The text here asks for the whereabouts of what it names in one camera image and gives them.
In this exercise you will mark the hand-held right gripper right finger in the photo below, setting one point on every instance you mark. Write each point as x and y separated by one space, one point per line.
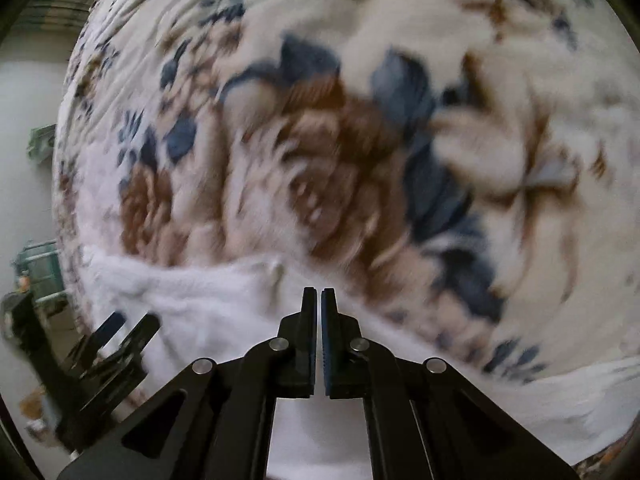
327 345

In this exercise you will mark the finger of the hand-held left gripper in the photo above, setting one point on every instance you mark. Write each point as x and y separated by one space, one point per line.
135 342
107 332

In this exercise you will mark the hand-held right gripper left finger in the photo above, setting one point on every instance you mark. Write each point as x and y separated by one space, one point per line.
311 345

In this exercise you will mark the small green box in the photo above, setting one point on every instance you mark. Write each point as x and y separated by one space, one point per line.
41 141

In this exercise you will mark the floral printed blanket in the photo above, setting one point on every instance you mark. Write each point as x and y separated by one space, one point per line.
320 125

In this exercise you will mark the striped folded cloth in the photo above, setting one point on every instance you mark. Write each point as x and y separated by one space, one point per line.
57 10

